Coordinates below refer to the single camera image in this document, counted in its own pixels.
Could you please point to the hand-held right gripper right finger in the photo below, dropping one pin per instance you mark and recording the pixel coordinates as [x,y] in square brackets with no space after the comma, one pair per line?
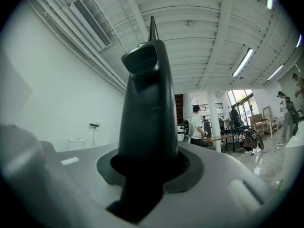
[218,179]

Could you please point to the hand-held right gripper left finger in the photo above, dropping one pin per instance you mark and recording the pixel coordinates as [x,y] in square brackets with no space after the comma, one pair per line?
[88,170]

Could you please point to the wooden table black legs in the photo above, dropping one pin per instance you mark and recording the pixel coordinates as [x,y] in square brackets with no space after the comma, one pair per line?
[218,138]

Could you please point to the white pillar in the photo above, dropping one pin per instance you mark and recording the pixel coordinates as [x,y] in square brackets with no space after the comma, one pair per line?
[213,120]

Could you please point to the green plastic bottle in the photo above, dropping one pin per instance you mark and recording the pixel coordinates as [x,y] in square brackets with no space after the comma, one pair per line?
[280,185]

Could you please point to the black balcony railing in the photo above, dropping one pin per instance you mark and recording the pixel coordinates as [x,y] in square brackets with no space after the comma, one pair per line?
[218,106]

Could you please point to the white-legged wooden bench table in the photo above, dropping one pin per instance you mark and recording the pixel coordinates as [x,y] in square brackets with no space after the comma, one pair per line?
[267,123]

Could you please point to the white bathtub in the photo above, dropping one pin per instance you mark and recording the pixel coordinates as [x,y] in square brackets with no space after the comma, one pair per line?
[293,158]

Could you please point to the brown wooden staircase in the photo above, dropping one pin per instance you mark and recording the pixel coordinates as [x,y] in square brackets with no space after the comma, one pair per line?
[179,108]

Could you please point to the glass entrance door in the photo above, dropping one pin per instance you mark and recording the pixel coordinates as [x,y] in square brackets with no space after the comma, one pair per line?
[241,101]

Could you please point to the bundle of white pipes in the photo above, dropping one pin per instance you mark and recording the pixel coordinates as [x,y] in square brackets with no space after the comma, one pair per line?
[78,46]

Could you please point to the white ceiling air vent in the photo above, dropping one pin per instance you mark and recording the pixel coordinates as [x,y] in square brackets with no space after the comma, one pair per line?
[91,24]

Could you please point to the round ceiling sensor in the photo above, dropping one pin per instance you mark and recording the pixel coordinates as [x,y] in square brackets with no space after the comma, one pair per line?
[189,23]

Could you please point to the black wall-mounted holder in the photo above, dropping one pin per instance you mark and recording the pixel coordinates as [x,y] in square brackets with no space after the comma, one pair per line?
[94,126]

